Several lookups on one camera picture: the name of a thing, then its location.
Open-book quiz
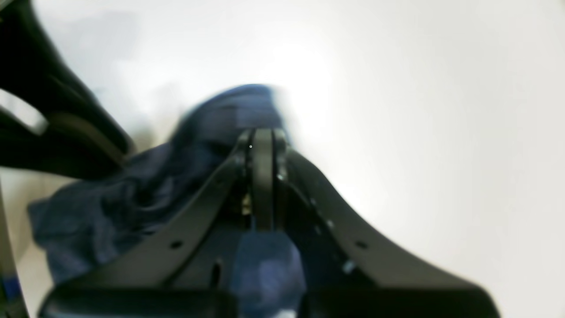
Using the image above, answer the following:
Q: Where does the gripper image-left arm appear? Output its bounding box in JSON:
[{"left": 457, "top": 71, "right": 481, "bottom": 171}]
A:
[{"left": 0, "top": 0, "right": 133, "bottom": 179}]

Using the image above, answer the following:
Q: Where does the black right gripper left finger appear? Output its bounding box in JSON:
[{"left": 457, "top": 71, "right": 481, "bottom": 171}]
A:
[{"left": 40, "top": 129, "right": 274, "bottom": 318}]

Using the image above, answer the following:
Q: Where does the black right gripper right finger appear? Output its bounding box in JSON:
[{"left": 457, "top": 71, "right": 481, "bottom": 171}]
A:
[{"left": 271, "top": 129, "right": 500, "bottom": 318}]

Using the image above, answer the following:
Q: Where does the dark blue t-shirt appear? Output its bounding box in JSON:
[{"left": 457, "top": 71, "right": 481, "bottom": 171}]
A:
[{"left": 28, "top": 84, "right": 305, "bottom": 318}]

